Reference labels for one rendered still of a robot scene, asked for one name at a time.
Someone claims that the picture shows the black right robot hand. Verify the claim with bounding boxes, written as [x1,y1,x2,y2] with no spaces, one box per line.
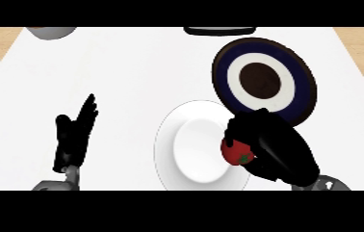
[224,107,322,188]

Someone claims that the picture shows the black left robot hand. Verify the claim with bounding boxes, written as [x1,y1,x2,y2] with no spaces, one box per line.
[52,93,100,174]

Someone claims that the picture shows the white plate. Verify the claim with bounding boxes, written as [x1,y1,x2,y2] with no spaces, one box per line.
[154,99,253,192]

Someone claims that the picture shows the dark blue ringed plate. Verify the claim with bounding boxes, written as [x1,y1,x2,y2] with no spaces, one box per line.
[211,37,319,128]

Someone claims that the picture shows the grey bowl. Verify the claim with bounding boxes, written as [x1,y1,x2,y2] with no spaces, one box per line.
[26,26,79,41]

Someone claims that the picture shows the black flat object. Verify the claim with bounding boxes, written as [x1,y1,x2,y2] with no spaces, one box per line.
[182,26,258,38]

